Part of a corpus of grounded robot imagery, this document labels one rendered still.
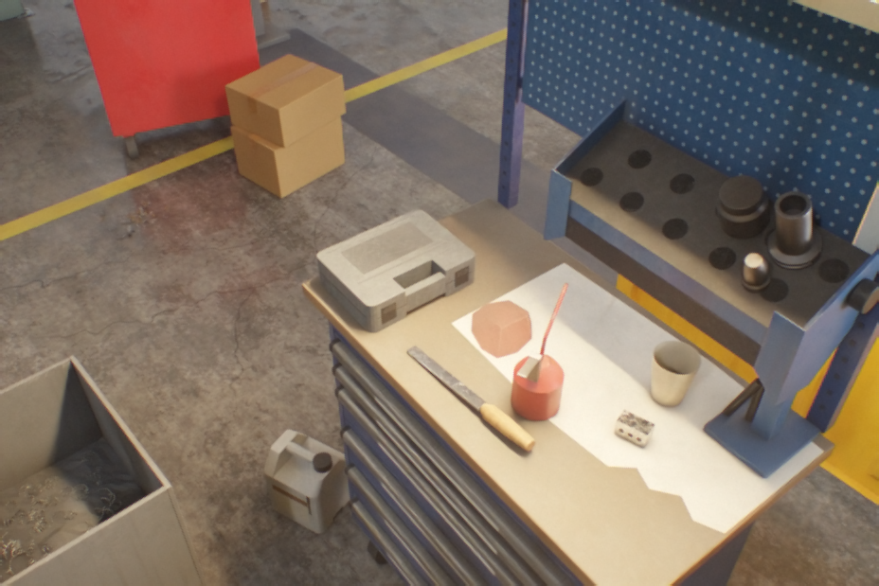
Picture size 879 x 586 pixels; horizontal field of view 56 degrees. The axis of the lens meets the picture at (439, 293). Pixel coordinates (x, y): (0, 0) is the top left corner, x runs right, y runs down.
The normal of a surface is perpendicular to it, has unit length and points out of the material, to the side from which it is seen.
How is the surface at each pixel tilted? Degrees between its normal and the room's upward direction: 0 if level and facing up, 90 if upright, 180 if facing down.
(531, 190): 0
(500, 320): 11
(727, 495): 0
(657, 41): 90
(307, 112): 90
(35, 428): 90
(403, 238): 0
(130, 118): 90
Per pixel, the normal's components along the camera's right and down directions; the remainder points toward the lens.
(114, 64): 0.37, 0.62
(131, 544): 0.66, 0.51
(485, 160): 0.00, -0.75
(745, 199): -0.37, -0.48
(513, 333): 0.36, -0.21
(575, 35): -0.80, 0.40
